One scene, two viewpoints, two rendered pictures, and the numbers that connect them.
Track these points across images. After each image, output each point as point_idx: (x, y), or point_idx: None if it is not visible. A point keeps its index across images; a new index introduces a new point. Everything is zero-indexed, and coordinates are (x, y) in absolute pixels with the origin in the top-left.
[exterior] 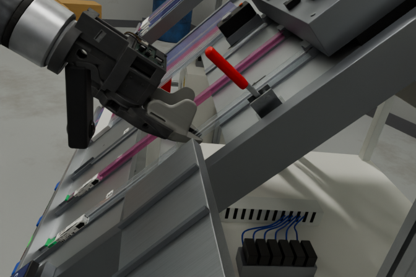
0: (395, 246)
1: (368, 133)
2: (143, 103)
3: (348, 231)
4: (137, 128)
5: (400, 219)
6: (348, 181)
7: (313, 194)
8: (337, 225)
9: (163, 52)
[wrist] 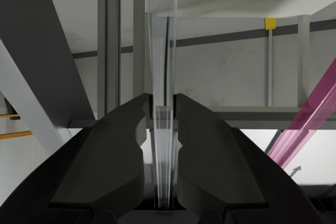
0: (112, 56)
1: (308, 38)
2: (225, 213)
3: None
4: (2, 205)
5: (232, 8)
6: None
7: None
8: None
9: None
